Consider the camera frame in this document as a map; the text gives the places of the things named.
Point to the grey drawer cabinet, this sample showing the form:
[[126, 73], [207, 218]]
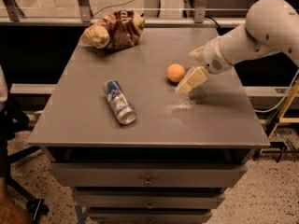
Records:
[[175, 161]]

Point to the person leg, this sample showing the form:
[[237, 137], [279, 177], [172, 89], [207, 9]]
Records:
[[11, 213]]

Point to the black office chair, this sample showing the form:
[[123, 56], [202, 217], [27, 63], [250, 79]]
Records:
[[13, 120]]

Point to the orange fruit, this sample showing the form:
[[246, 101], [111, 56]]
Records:
[[175, 72]]

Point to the metal window rail frame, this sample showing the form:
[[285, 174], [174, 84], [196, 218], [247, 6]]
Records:
[[158, 13]]

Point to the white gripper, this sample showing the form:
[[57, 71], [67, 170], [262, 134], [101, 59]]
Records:
[[211, 57]]

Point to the blue silver drink can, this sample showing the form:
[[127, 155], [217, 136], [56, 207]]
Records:
[[124, 112]]

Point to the brown chip bag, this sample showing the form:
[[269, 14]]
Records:
[[116, 31]]

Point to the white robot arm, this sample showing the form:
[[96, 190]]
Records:
[[270, 27]]

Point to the yellow metal stand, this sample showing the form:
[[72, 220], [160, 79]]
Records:
[[279, 118]]

